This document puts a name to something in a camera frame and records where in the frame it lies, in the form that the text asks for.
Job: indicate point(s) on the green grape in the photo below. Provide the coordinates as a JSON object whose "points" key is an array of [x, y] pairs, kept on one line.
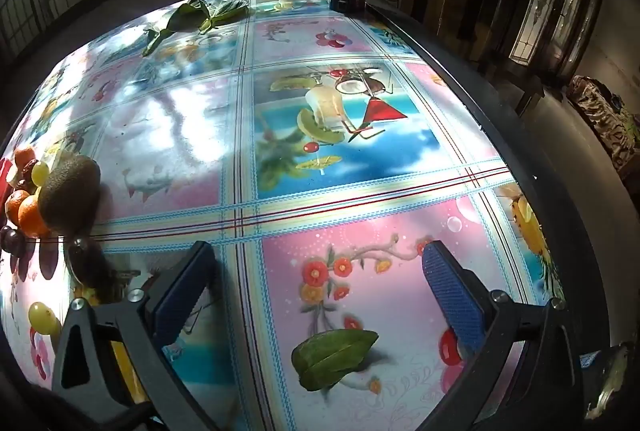
{"points": [[44, 317], [41, 172]]}

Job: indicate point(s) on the avocado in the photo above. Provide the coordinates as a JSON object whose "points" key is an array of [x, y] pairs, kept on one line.
{"points": [[70, 198]]}

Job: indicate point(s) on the single green leaf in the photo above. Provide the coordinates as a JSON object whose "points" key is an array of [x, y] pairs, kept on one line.
{"points": [[332, 358]]}

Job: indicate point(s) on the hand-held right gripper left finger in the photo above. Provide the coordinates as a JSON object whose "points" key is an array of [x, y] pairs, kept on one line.
{"points": [[181, 293]]}

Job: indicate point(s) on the dark purple grape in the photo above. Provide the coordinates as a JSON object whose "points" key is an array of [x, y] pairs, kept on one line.
{"points": [[77, 246], [12, 241]]}

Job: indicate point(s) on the patterned armchair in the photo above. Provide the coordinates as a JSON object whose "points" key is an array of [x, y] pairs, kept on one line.
{"points": [[607, 121]]}

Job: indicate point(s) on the printed fruit tablecloth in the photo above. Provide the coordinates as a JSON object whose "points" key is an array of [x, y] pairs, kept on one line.
{"points": [[175, 126]]}

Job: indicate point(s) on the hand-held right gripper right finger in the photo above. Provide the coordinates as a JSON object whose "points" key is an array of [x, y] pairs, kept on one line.
{"points": [[450, 296]]}

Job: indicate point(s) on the orange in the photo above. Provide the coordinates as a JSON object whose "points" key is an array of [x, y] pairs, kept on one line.
{"points": [[32, 218], [15, 203], [23, 156]]}

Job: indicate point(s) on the green leafy branch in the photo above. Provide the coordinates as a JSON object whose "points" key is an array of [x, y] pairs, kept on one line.
{"points": [[192, 18]]}

